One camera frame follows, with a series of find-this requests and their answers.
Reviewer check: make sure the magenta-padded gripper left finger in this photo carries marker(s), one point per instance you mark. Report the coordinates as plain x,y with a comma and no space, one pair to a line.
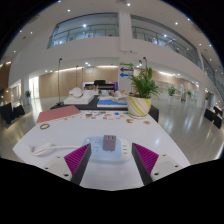
77,160

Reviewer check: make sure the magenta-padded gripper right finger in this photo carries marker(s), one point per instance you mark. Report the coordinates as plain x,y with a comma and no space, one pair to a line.
146,160

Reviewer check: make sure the small grey charger block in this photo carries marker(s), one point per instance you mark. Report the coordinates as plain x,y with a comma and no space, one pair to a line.
109,143

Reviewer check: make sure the orange-brown round disc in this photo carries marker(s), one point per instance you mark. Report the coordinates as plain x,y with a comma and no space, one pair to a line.
146,122

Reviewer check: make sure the brown c-shaped piece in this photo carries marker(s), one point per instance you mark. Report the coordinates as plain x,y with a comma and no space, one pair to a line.
129,121

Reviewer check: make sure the salmon red flat mat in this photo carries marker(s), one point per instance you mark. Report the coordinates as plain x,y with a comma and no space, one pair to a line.
58,114

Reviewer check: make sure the colourful small stickers spread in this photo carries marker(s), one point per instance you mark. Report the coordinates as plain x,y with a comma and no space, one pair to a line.
100,115

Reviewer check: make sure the potted plant in striped pot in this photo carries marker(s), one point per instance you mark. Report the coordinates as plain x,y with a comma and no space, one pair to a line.
139,106

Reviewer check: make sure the black display table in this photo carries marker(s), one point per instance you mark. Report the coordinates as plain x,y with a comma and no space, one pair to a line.
90,106

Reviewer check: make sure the white building model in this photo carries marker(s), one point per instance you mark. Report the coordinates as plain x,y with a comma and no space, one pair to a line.
80,98

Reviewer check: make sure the model on blue base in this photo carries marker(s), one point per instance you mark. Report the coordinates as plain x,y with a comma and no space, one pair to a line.
111,101

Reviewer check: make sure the background potted plant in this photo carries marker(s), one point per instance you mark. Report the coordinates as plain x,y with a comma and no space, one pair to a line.
172,90
27,93
190,93

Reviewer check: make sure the black piano with purple screen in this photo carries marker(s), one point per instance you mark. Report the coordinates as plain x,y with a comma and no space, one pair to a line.
100,85

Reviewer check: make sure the tall black floor stand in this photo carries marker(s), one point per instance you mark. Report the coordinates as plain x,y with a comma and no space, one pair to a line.
59,83

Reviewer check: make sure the group of black chairs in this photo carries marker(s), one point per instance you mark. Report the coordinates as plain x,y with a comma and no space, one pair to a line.
10,111
213,116

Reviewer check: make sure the thin black pole stand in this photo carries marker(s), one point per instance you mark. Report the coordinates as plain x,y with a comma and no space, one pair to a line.
77,76
82,75

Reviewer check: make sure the blue arrow sign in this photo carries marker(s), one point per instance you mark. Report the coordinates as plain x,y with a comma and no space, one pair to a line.
126,75

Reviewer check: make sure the purple arrow sign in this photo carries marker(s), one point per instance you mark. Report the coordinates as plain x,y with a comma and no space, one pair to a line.
126,69

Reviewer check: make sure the green arrow sign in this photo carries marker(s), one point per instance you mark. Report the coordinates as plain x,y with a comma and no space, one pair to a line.
126,64

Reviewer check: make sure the glass balcony railing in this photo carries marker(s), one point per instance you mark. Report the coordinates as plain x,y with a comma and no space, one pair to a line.
93,32

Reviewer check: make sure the ceiling spot lights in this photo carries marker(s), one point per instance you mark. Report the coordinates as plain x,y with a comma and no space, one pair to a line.
128,4

